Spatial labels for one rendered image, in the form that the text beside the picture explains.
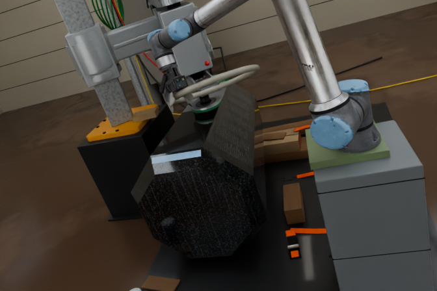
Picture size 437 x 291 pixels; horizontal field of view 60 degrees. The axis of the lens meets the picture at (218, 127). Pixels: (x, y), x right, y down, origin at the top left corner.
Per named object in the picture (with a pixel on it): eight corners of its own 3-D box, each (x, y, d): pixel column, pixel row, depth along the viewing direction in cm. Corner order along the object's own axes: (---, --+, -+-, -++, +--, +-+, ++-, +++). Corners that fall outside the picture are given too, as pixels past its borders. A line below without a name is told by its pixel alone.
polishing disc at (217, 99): (186, 112, 259) (186, 110, 258) (198, 99, 276) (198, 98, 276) (215, 108, 250) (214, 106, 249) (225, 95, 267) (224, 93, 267)
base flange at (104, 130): (85, 142, 304) (82, 137, 302) (113, 115, 346) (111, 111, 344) (138, 133, 288) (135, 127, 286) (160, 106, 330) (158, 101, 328)
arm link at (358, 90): (377, 112, 159) (372, 73, 152) (366, 132, 147) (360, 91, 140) (341, 112, 168) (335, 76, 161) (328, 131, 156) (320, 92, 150)
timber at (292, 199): (305, 222, 254) (302, 208, 249) (287, 225, 257) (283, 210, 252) (302, 195, 281) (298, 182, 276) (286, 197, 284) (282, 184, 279)
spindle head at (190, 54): (175, 71, 277) (154, 10, 259) (203, 61, 279) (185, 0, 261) (183, 82, 244) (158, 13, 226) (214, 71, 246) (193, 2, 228)
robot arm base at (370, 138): (373, 127, 169) (370, 107, 165) (386, 147, 152) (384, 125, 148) (330, 136, 173) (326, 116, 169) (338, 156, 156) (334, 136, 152)
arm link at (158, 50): (153, 28, 168) (142, 37, 175) (163, 54, 168) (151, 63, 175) (169, 26, 174) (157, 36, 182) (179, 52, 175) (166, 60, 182)
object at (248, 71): (170, 108, 213) (168, 102, 212) (250, 78, 218) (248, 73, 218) (167, 99, 164) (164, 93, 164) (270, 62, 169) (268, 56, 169)
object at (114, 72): (75, 91, 292) (51, 40, 275) (97, 75, 321) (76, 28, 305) (113, 82, 280) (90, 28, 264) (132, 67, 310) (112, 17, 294)
